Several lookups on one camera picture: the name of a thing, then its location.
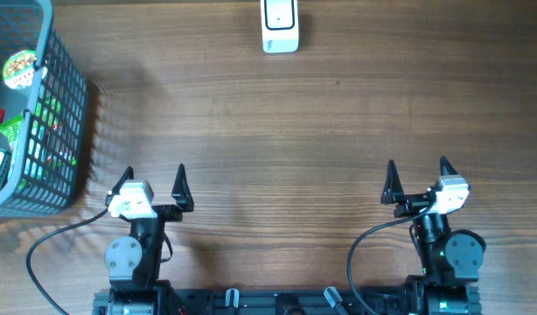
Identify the white barcode scanner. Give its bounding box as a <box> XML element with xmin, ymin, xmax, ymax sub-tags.
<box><xmin>260</xmin><ymin>0</ymin><xmax>299</xmax><ymax>54</ymax></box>

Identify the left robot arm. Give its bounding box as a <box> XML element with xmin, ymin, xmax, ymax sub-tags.
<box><xmin>93</xmin><ymin>164</ymin><xmax>194</xmax><ymax>315</ymax></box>

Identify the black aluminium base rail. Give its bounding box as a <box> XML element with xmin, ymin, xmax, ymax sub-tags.
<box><xmin>92</xmin><ymin>285</ymin><xmax>483</xmax><ymax>315</ymax></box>

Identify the instant noodle cup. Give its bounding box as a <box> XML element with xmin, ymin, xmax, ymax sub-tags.
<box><xmin>3</xmin><ymin>50</ymin><xmax>37</xmax><ymax>91</ymax></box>

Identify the green snack bag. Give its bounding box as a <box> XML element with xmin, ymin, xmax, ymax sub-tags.
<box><xmin>0</xmin><ymin>114</ymin><xmax>24</xmax><ymax>152</ymax></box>

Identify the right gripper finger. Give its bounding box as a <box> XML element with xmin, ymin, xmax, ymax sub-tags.
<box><xmin>380</xmin><ymin>159</ymin><xmax>404</xmax><ymax>205</ymax></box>
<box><xmin>440</xmin><ymin>156</ymin><xmax>457</xmax><ymax>176</ymax></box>

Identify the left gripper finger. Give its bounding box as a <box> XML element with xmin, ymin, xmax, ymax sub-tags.
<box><xmin>171</xmin><ymin>164</ymin><xmax>194</xmax><ymax>212</ymax></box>
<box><xmin>110</xmin><ymin>166</ymin><xmax>134</xmax><ymax>195</ymax></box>

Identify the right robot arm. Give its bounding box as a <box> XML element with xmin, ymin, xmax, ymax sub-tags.
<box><xmin>377</xmin><ymin>157</ymin><xmax>486</xmax><ymax>314</ymax></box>

